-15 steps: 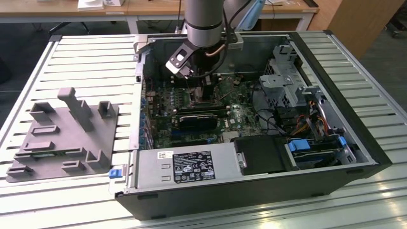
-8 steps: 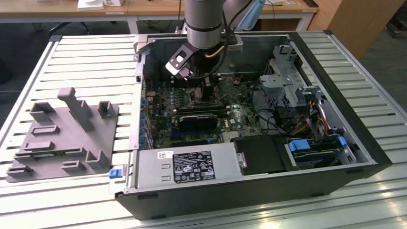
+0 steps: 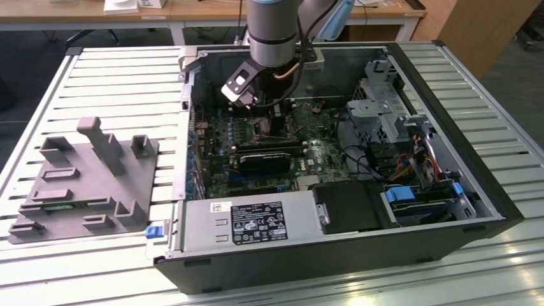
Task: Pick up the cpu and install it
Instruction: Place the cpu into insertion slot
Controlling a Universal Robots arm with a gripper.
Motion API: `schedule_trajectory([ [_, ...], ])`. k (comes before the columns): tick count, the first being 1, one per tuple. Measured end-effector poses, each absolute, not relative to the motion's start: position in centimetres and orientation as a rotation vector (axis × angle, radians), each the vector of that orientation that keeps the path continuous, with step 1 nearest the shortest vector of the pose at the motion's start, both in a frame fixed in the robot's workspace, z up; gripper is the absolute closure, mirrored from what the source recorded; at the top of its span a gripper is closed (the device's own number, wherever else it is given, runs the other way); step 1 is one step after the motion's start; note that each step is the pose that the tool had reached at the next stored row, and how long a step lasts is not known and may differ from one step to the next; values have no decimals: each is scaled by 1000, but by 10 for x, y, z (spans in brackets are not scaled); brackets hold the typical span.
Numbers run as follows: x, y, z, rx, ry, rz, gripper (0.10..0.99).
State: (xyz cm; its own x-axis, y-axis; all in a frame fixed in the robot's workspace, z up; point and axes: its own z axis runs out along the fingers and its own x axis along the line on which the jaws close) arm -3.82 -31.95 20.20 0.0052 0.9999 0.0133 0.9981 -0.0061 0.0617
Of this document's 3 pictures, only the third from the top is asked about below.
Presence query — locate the metal socket cover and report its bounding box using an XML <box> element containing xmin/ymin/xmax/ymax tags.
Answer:
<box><xmin>293</xmin><ymin>102</ymin><xmax>317</xmax><ymax>135</ymax></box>

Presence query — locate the CPU socket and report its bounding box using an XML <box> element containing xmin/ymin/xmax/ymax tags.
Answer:
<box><xmin>251</xmin><ymin>115</ymin><xmax>299</xmax><ymax>143</ymax></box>

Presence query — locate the green motherboard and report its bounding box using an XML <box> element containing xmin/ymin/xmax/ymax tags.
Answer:
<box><xmin>190</xmin><ymin>97</ymin><xmax>357</xmax><ymax>198</ymax></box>

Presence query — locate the silver drive cage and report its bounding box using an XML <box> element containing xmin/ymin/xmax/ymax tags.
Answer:
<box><xmin>343</xmin><ymin>58</ymin><xmax>441</xmax><ymax>148</ymax></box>

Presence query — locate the black graphics card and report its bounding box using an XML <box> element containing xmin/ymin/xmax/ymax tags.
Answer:
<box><xmin>235</xmin><ymin>151</ymin><xmax>295</xmax><ymax>176</ymax></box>

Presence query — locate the wooden desk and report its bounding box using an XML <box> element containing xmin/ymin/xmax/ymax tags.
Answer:
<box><xmin>170</xmin><ymin>0</ymin><xmax>429</xmax><ymax>42</ymax></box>
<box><xmin>0</xmin><ymin>0</ymin><xmax>174</xmax><ymax>33</ymax></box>

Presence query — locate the white box dark label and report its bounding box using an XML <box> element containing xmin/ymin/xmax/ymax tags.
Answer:
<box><xmin>138</xmin><ymin>0</ymin><xmax>171</xmax><ymax>10</ymax></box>

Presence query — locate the black fan shroud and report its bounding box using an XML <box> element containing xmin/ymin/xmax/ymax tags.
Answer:
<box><xmin>311</xmin><ymin>180</ymin><xmax>401</xmax><ymax>236</ymax></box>

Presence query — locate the blue disk carrier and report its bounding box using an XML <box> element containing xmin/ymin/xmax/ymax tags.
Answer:
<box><xmin>382</xmin><ymin>186</ymin><xmax>454</xmax><ymax>226</ymax></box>

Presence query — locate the plain white box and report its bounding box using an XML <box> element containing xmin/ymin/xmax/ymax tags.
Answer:
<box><xmin>103</xmin><ymin>0</ymin><xmax>141</xmax><ymax>16</ymax></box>

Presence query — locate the silver power supply unit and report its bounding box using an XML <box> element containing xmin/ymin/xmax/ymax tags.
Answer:
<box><xmin>169</xmin><ymin>190</ymin><xmax>334</xmax><ymax>258</ymax></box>

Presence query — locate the wooden cabinet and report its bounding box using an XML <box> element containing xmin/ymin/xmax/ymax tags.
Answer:
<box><xmin>411</xmin><ymin>0</ymin><xmax>538</xmax><ymax>80</ymax></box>

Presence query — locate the grey plastic parts rack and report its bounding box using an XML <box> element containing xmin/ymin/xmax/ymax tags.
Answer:
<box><xmin>7</xmin><ymin>116</ymin><xmax>162</xmax><ymax>246</ymax></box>

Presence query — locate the blue plastic latch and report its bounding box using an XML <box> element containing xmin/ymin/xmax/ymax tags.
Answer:
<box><xmin>145</xmin><ymin>224</ymin><xmax>166</xmax><ymax>240</ymax></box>

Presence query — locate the black PC case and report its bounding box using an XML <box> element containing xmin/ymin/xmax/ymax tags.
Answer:
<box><xmin>151</xmin><ymin>40</ymin><xmax>527</xmax><ymax>296</ymax></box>

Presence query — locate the black chair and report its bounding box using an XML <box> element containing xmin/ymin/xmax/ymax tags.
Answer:
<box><xmin>514</xmin><ymin>0</ymin><xmax>544</xmax><ymax>52</ymax></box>

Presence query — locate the green RAM stick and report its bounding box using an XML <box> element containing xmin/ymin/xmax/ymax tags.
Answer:
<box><xmin>41</xmin><ymin>200</ymin><xmax>109</xmax><ymax>212</ymax></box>

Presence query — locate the copper coloured hose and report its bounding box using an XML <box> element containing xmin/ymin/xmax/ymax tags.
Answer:
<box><xmin>274</xmin><ymin>62</ymin><xmax>302</xmax><ymax>80</ymax></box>

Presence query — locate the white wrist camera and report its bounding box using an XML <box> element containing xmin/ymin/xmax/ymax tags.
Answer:
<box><xmin>221</xmin><ymin>60</ymin><xmax>262</xmax><ymax>111</ymax></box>

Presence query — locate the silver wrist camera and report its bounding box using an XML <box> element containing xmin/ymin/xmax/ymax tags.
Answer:
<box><xmin>306</xmin><ymin>47</ymin><xmax>326</xmax><ymax>72</ymax></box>

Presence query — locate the silver case handle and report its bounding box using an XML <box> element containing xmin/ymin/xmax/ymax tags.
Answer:
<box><xmin>178</xmin><ymin>45</ymin><xmax>206</xmax><ymax>84</ymax></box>

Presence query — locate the black wire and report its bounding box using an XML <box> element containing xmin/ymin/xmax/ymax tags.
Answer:
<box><xmin>338</xmin><ymin>143</ymin><xmax>386</xmax><ymax>185</ymax></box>

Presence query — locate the coloured wire bundle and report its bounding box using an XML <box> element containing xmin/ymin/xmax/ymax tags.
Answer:
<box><xmin>391</xmin><ymin>135</ymin><xmax>442</xmax><ymax>187</ymax></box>

